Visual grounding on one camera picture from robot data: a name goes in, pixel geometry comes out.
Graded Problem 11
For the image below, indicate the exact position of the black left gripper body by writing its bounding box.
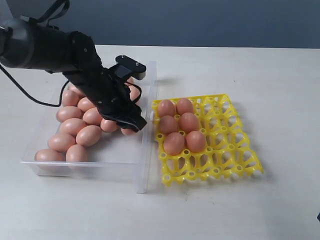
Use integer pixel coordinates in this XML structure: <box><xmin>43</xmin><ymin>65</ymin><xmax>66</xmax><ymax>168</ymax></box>
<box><xmin>62</xmin><ymin>67</ymin><xmax>142</xmax><ymax>125</ymax></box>

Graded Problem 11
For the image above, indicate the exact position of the brown egg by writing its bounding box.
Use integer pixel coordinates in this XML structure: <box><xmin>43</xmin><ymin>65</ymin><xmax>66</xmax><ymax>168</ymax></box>
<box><xmin>100</xmin><ymin>119</ymin><xmax>119</xmax><ymax>133</ymax></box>
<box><xmin>68</xmin><ymin>84</ymin><xmax>86</xmax><ymax>98</ymax></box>
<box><xmin>158</xmin><ymin>115</ymin><xmax>179</xmax><ymax>135</ymax></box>
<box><xmin>82</xmin><ymin>107</ymin><xmax>103</xmax><ymax>126</ymax></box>
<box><xmin>120</xmin><ymin>128</ymin><xmax>136</xmax><ymax>136</ymax></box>
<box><xmin>176</xmin><ymin>98</ymin><xmax>194</xmax><ymax>115</ymax></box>
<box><xmin>62</xmin><ymin>90</ymin><xmax>80</xmax><ymax>107</ymax></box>
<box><xmin>157</xmin><ymin>99</ymin><xmax>176</xmax><ymax>118</ymax></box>
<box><xmin>59</xmin><ymin>118</ymin><xmax>87</xmax><ymax>137</ymax></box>
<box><xmin>163</xmin><ymin>132</ymin><xmax>185</xmax><ymax>156</ymax></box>
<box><xmin>56</xmin><ymin>106</ymin><xmax>82</xmax><ymax>123</ymax></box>
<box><xmin>34</xmin><ymin>148</ymin><xmax>65</xmax><ymax>172</ymax></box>
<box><xmin>65</xmin><ymin>144</ymin><xmax>88</xmax><ymax>171</ymax></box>
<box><xmin>125</xmin><ymin>77</ymin><xmax>135</xmax><ymax>86</ymax></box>
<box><xmin>77</xmin><ymin>97</ymin><xmax>95</xmax><ymax>112</ymax></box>
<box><xmin>179</xmin><ymin>112</ymin><xmax>200</xmax><ymax>134</ymax></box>
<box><xmin>75</xmin><ymin>125</ymin><xmax>102</xmax><ymax>147</ymax></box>
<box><xmin>185</xmin><ymin>130</ymin><xmax>206</xmax><ymax>153</ymax></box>
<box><xmin>47</xmin><ymin>133</ymin><xmax>76</xmax><ymax>153</ymax></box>
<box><xmin>129</xmin><ymin>85</ymin><xmax>140</xmax><ymax>101</ymax></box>

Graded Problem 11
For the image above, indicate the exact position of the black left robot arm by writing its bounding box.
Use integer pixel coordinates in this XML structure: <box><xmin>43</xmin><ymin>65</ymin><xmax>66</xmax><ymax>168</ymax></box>
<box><xmin>0</xmin><ymin>19</ymin><xmax>147</xmax><ymax>133</ymax></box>

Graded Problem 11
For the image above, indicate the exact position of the clear plastic bin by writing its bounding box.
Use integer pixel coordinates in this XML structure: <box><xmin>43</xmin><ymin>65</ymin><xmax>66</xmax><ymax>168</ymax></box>
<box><xmin>21</xmin><ymin>61</ymin><xmax>158</xmax><ymax>194</ymax></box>

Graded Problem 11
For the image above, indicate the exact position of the yellow plastic egg tray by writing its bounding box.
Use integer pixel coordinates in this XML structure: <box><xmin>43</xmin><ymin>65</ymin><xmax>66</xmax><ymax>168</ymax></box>
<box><xmin>151</xmin><ymin>94</ymin><xmax>264</xmax><ymax>187</ymax></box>

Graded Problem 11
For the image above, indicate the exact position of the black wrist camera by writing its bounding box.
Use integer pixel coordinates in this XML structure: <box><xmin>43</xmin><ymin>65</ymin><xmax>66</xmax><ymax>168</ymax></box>
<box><xmin>108</xmin><ymin>55</ymin><xmax>147</xmax><ymax>81</ymax></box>

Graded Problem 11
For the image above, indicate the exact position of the black cable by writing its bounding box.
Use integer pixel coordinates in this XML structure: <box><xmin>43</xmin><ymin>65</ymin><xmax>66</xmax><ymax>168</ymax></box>
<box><xmin>0</xmin><ymin>0</ymin><xmax>72</xmax><ymax>107</ymax></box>

